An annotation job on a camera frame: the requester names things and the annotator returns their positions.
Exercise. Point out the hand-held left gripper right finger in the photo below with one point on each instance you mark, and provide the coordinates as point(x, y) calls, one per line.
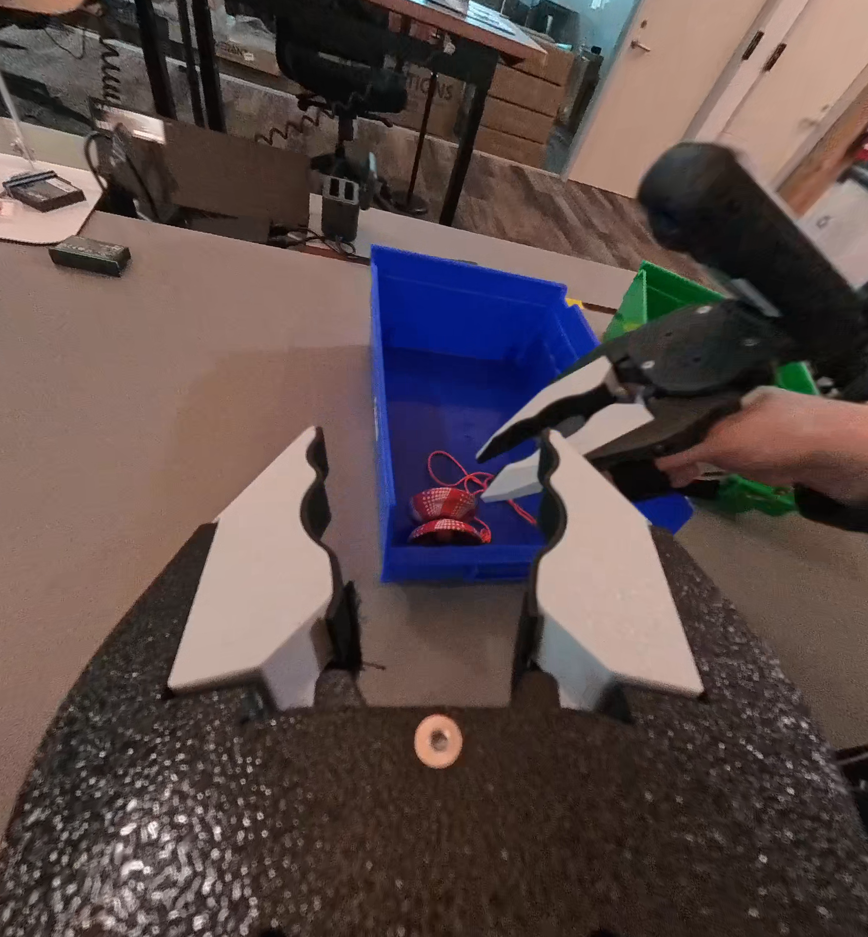
point(617, 600)

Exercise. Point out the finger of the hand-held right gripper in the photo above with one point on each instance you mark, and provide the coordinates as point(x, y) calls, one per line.
point(580, 447)
point(558, 403)

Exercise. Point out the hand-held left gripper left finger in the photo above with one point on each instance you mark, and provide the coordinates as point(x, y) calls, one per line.
point(251, 600)

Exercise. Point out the green plastic bin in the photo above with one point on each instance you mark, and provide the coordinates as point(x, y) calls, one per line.
point(668, 300)

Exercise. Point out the blue plastic bin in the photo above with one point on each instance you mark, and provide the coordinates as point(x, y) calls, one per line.
point(434, 381)

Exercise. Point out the white desk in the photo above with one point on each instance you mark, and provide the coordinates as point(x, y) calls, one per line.
point(141, 410)

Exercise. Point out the long wooden desk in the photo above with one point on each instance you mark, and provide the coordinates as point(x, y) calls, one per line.
point(434, 30)

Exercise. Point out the person's right hand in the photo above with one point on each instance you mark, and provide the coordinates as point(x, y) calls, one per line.
point(785, 439)

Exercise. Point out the cardboard box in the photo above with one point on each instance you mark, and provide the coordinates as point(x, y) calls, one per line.
point(522, 120)
point(529, 88)
point(510, 150)

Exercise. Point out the white door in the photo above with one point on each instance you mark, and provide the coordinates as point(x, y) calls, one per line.
point(800, 73)
point(661, 88)

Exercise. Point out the black power adapter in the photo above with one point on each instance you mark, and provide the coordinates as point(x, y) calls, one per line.
point(342, 208)

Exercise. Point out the black object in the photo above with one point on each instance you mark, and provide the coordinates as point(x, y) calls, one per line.
point(90, 256)

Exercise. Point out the black office chair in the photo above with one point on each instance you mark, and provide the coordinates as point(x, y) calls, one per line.
point(339, 66)

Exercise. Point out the black box device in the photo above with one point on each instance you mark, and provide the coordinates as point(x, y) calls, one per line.
point(214, 176)

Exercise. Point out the wooden post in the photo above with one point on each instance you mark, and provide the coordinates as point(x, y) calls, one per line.
point(844, 139)

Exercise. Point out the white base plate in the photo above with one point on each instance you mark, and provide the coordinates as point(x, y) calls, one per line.
point(17, 198)

